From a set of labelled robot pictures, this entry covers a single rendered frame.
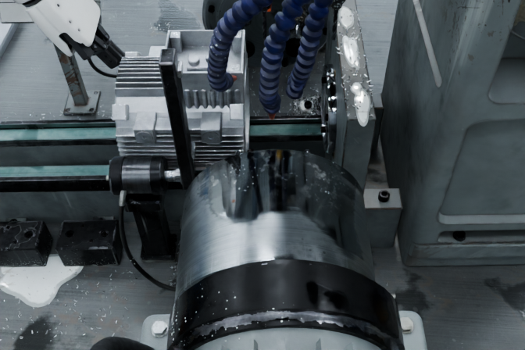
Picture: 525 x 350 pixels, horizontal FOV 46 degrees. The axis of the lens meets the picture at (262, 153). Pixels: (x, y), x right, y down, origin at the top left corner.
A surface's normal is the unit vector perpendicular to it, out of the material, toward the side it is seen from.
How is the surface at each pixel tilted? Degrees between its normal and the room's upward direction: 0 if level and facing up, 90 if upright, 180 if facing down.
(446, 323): 0
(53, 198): 90
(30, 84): 0
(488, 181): 90
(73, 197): 90
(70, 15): 60
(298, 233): 13
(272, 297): 4
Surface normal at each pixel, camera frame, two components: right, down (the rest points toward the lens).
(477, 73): 0.00, 0.76
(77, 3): 0.87, -0.34
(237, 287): -0.40, -0.59
